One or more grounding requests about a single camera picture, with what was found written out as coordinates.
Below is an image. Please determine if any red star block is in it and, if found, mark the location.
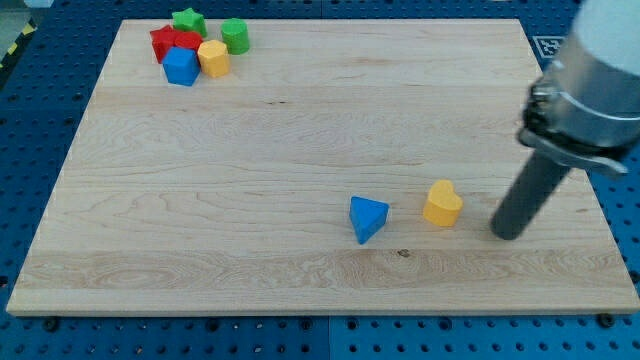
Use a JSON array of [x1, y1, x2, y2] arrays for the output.
[[149, 25, 178, 64]]

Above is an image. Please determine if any wooden board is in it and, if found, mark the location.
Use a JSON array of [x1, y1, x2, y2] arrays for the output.
[[7, 19, 639, 317]]

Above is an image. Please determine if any fiducial marker tag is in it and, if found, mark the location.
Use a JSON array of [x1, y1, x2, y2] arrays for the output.
[[532, 35, 565, 59]]

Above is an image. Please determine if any green cylinder block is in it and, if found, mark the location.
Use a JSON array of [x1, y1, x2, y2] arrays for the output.
[[220, 18, 250, 55]]

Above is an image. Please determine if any yellow hexagon block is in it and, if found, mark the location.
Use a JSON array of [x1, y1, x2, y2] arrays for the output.
[[197, 40, 231, 78]]

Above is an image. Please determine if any blue triangle block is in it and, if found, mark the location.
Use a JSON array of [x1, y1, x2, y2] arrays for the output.
[[349, 196, 390, 245]]

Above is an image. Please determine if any yellow heart block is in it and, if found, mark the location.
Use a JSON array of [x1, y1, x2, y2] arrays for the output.
[[423, 179, 464, 227]]

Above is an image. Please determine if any green star block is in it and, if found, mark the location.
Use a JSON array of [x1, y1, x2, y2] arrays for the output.
[[172, 8, 208, 37]]

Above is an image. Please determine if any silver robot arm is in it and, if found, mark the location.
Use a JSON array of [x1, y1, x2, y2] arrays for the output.
[[490, 0, 639, 240]]

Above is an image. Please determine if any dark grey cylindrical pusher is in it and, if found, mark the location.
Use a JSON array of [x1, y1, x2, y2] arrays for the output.
[[490, 152, 570, 240]]

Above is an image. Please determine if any blue cube block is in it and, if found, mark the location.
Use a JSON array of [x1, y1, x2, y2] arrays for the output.
[[162, 47, 200, 86]]

